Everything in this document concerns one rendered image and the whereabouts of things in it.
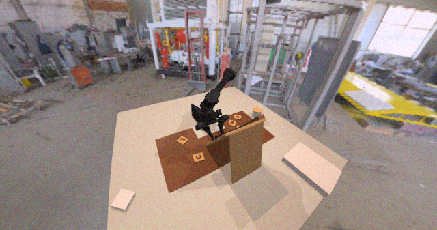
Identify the grey cylindrical canister with orange lid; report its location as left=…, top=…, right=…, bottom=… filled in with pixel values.
left=252, top=107, right=262, bottom=118

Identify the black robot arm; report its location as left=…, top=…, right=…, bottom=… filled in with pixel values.
left=199, top=68, right=236, bottom=121

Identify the wooden a-frame board stand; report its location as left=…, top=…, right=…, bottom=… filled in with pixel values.
left=205, top=114, right=266, bottom=184

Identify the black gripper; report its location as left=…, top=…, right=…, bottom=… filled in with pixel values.
left=195, top=109, right=229, bottom=139

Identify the pale pink flat card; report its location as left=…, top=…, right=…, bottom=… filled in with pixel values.
left=111, top=189, right=136, bottom=210

